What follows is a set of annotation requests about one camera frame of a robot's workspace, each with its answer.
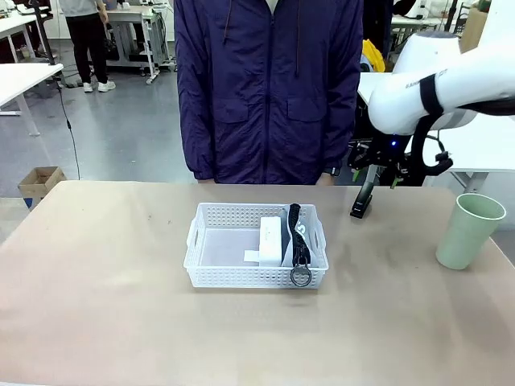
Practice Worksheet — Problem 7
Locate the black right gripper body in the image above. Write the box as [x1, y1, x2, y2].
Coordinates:
[360, 135, 412, 175]

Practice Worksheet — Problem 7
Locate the black stapler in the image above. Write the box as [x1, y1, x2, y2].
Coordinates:
[348, 166, 380, 220]

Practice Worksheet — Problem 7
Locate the pale green cup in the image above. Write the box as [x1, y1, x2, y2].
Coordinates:
[435, 193, 507, 271]

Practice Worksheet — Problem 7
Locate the white rectangular box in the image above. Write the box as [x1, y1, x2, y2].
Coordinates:
[257, 216, 283, 267]

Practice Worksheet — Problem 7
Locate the white perforated plastic basket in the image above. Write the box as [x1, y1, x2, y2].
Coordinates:
[183, 202, 330, 290]

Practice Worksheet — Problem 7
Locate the large white table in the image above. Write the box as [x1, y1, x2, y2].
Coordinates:
[356, 71, 515, 195]

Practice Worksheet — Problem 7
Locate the yellow garment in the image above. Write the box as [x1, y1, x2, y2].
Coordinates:
[361, 38, 385, 74]

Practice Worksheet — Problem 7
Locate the person in purple jacket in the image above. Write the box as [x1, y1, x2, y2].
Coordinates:
[173, 0, 365, 185]

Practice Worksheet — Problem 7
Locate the tall brown cardboard carton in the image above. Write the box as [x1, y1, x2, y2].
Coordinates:
[459, 6, 491, 54]

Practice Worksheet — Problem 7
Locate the white workbench with metal legs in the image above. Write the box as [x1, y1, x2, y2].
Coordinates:
[105, 2, 175, 84]

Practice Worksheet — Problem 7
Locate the bystander in black trousers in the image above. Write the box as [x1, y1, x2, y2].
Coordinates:
[59, 0, 117, 94]

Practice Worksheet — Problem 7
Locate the brown cardboard box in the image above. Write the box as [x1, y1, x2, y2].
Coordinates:
[18, 166, 68, 211]

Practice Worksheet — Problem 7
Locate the black stand pole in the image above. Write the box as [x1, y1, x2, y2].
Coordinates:
[23, 0, 58, 66]

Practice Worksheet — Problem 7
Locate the white desk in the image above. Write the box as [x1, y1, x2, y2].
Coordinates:
[0, 62, 65, 138]

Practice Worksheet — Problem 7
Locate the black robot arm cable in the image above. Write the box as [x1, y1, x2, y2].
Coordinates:
[409, 114, 455, 176]

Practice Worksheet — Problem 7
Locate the black velcro strap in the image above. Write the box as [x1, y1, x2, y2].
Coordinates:
[419, 73, 445, 117]

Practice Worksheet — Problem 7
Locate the black braided strap with ring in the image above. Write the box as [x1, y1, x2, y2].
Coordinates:
[286, 203, 313, 288]

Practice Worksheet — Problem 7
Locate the thin black hanging cable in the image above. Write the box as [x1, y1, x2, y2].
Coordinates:
[51, 74, 82, 181]

